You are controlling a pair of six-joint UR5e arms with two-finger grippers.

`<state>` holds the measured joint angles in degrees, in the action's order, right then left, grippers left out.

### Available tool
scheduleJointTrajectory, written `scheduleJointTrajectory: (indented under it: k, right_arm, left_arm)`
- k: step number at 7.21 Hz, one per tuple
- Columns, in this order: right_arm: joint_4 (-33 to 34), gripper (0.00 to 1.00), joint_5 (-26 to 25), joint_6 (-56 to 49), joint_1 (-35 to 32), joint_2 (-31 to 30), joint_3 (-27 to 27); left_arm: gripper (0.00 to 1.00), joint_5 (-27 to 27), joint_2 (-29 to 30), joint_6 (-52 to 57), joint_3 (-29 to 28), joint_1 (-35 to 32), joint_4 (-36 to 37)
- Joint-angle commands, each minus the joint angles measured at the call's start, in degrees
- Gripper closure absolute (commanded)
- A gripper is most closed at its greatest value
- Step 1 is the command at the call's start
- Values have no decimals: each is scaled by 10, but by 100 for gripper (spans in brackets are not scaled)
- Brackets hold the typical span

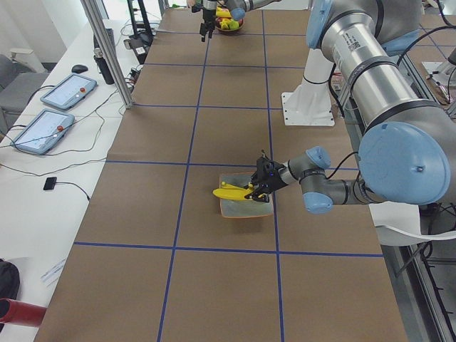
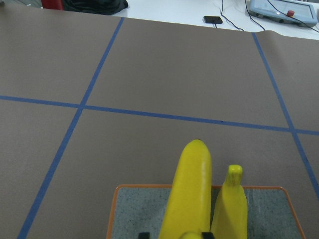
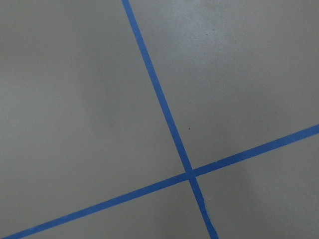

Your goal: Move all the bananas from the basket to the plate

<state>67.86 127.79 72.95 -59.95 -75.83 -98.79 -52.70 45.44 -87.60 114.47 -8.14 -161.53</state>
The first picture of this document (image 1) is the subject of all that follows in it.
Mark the black bag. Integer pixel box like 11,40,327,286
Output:
0,259,20,299

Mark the aluminium frame post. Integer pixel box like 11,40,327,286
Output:
81,0,133,109

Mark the blue teach pendant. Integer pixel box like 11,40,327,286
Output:
10,109,75,155
40,73,98,110

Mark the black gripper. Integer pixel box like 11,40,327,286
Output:
244,157,286,203
199,7,216,42

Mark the blue teach pendant near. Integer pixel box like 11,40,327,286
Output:
10,109,75,155

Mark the brown wicker basket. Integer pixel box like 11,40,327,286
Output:
216,17,244,33

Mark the black computer mouse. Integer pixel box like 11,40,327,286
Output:
71,64,88,74

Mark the yellow banana basket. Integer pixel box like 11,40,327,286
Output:
212,188,252,201

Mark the small black puck device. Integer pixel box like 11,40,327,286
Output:
43,177,57,191

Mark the black power adapter box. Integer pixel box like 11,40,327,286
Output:
123,38,150,65

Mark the red cylinder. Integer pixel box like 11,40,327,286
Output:
1,298,47,327

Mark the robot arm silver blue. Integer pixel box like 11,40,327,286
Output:
249,1,455,214
192,0,271,42

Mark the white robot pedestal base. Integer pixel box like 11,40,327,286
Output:
281,49,335,127

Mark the grey square plate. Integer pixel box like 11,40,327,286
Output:
219,172,274,219

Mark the blue teach pendant far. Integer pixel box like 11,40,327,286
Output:
40,73,98,110

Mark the black water bottle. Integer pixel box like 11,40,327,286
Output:
93,48,115,85

